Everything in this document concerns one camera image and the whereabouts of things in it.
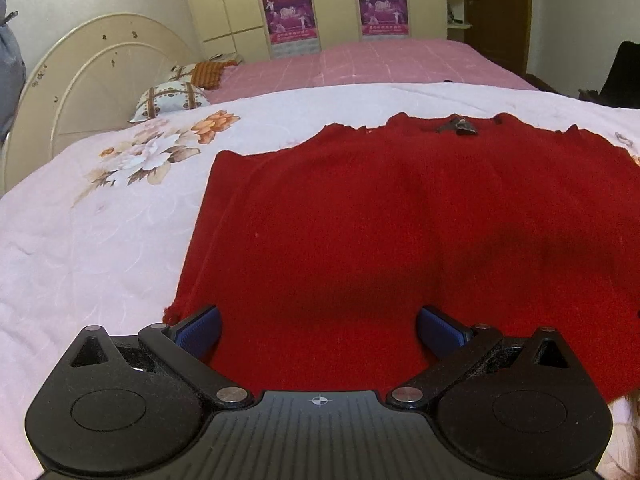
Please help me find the cream corner shelf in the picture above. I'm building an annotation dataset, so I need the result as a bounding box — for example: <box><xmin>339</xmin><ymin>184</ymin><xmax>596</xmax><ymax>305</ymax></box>
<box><xmin>444</xmin><ymin>0</ymin><xmax>473</xmax><ymax>41</ymax></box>

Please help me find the brown wooden door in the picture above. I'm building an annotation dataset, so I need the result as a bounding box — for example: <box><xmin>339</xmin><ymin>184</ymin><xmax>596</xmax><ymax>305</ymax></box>
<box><xmin>462</xmin><ymin>0</ymin><xmax>533</xmax><ymax>76</ymax></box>

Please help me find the purple wall poster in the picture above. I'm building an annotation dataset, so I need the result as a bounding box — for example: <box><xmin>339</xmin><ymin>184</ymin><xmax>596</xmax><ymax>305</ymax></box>
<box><xmin>261</xmin><ymin>0</ymin><xmax>321</xmax><ymax>58</ymax></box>
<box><xmin>356</xmin><ymin>0</ymin><xmax>412</xmax><ymax>38</ymax></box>

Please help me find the cream wardrobe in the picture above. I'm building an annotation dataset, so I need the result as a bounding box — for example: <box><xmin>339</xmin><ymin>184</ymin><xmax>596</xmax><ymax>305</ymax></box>
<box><xmin>177</xmin><ymin>0</ymin><xmax>448</xmax><ymax>61</ymax></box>

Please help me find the pink bed cover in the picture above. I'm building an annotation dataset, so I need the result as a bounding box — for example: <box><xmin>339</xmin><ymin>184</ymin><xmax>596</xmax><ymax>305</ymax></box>
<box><xmin>205</xmin><ymin>37</ymin><xmax>541</xmax><ymax>106</ymax></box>

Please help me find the cream round headboard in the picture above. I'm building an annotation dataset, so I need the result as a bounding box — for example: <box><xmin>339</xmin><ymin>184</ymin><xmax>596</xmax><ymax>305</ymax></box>
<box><xmin>2</xmin><ymin>13</ymin><xmax>201</xmax><ymax>196</ymax></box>

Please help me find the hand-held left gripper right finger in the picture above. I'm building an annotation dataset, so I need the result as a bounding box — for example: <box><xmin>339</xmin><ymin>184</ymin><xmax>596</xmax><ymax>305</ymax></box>
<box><xmin>387</xmin><ymin>306</ymin><xmax>576</xmax><ymax>408</ymax></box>

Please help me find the red beaded sweater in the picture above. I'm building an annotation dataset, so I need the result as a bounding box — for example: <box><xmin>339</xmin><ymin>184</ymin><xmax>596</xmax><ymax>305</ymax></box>
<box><xmin>162</xmin><ymin>112</ymin><xmax>640</xmax><ymax>403</ymax></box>

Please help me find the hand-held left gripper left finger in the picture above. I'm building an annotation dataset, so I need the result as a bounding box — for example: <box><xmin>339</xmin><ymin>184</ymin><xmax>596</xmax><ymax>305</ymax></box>
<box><xmin>70</xmin><ymin>305</ymin><xmax>251</xmax><ymax>411</ymax></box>

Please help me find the grey blue curtain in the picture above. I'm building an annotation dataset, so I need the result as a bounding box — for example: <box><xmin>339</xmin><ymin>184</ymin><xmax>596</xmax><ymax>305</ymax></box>
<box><xmin>0</xmin><ymin>0</ymin><xmax>27</xmax><ymax>136</ymax></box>

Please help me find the white floral blanket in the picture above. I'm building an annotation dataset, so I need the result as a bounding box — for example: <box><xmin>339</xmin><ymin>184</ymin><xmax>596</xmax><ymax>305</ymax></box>
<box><xmin>0</xmin><ymin>82</ymin><xmax>640</xmax><ymax>480</ymax></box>

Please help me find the white brown patterned pillow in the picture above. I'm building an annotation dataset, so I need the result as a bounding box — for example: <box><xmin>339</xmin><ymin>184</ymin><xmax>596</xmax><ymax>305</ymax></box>
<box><xmin>167</xmin><ymin>62</ymin><xmax>198</xmax><ymax>83</ymax></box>
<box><xmin>129</xmin><ymin>85</ymin><xmax>211</xmax><ymax>123</ymax></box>

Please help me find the orange patterned pillow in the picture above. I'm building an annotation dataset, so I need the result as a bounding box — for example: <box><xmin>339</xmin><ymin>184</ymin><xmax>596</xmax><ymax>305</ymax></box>
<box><xmin>192</xmin><ymin>60</ymin><xmax>238</xmax><ymax>90</ymax></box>

